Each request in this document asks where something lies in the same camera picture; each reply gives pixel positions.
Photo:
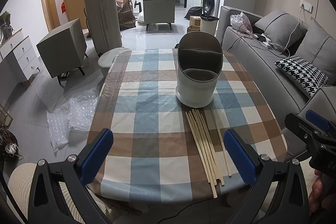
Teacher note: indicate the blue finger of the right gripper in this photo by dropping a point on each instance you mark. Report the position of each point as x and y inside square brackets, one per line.
[317, 120]

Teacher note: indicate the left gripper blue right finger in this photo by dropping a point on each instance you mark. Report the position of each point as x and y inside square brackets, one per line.
[243, 156]

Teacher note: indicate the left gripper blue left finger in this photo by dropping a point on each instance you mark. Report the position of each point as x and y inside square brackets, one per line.
[93, 155]

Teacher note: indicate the person's right hand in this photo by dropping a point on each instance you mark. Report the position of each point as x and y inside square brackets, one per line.
[315, 200]

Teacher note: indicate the houndstooth black white pillow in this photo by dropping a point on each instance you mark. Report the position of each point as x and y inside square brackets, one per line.
[303, 74]

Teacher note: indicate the bubble wrap sheet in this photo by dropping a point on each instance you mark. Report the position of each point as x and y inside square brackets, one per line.
[69, 108]

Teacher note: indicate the checkered plaid tablecloth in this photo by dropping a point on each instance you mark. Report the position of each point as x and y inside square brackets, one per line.
[154, 158]

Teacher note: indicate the grey sofa cushion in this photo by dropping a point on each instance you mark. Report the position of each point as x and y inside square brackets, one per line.
[282, 28]
[318, 48]

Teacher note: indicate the cream knitted seat cushion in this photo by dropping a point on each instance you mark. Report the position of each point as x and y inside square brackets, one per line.
[47, 203]

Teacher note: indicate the white power strip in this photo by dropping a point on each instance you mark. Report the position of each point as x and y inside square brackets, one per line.
[264, 39]

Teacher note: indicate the grey fabric sofa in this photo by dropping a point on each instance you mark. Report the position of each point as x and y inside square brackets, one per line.
[280, 93]

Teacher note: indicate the white round stool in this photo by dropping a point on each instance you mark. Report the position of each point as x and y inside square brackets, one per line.
[105, 61]

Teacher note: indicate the white grey utensil holder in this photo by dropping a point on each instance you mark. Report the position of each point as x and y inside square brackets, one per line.
[200, 61]

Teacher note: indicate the grey square side cabinet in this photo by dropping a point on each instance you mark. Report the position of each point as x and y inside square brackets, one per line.
[63, 49]

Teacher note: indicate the white drawer cabinet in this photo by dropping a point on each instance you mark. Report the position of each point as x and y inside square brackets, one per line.
[20, 56]

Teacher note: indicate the plastic bag on sofa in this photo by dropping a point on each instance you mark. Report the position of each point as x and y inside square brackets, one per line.
[241, 23]

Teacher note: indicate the white round trash bin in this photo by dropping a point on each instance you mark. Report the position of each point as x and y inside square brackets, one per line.
[208, 24]

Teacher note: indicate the brown patterned bag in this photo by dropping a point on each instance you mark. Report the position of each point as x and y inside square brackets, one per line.
[126, 17]

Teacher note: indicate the cardboard box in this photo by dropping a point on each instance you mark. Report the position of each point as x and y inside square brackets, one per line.
[195, 21]

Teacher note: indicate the black garbage bag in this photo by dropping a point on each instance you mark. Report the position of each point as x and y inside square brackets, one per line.
[194, 11]

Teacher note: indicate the grey cabinet with legs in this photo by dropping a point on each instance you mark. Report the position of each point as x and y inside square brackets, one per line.
[158, 11]

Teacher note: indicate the wall power outlet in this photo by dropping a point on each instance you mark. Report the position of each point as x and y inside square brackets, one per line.
[306, 6]

